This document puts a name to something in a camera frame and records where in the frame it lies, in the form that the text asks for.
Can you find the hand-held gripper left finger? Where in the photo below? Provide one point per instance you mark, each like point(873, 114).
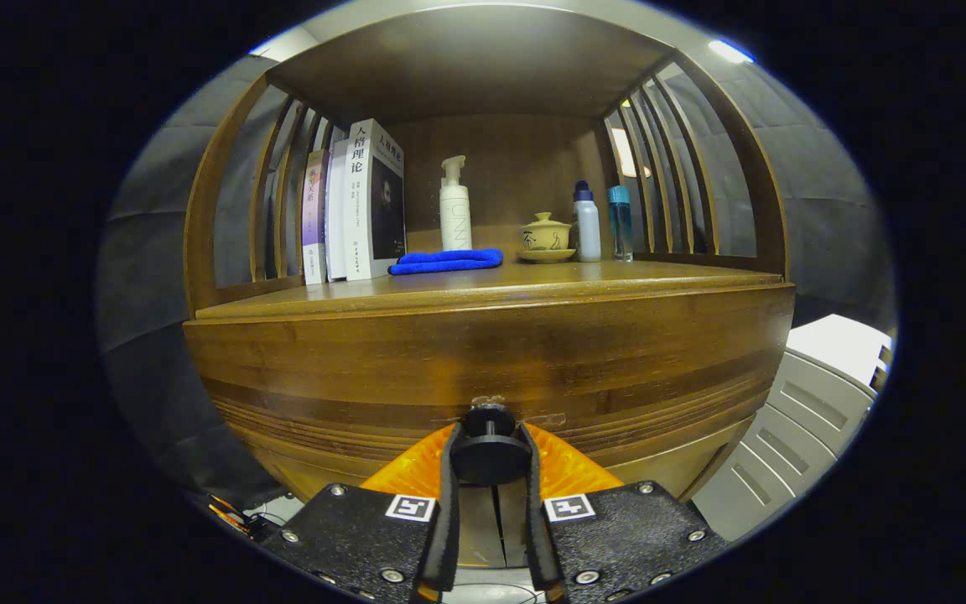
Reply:
point(448, 520)

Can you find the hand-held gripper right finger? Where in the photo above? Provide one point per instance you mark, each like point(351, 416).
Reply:
point(533, 520)

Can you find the black round drawer knob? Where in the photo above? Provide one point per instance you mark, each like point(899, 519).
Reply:
point(490, 457)

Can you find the wooden countertop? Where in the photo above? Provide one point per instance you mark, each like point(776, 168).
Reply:
point(533, 281)

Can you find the wooden cabinet with slatted shelf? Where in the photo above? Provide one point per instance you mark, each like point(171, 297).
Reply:
point(491, 67)

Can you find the blue folded cloth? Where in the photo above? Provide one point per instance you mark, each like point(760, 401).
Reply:
point(449, 261)

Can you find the yellow lidded teacup with saucer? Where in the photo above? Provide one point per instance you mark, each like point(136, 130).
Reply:
point(546, 237)

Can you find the white storage unit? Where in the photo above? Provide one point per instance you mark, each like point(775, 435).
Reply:
point(802, 419)

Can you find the white bottle with blue cap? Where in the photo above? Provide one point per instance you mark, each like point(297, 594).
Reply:
point(588, 231)

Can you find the white pump bottle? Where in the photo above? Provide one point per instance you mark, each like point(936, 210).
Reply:
point(455, 218)

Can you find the clear blue bottle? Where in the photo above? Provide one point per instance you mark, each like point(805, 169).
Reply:
point(620, 226)

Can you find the thin white book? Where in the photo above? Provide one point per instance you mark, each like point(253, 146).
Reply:
point(336, 218)

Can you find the thick white book dark cover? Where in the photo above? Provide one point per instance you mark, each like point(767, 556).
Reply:
point(370, 201)

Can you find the purple book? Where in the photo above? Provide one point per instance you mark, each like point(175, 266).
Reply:
point(314, 218)

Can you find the small ceiling light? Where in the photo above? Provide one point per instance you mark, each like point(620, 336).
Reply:
point(730, 51)

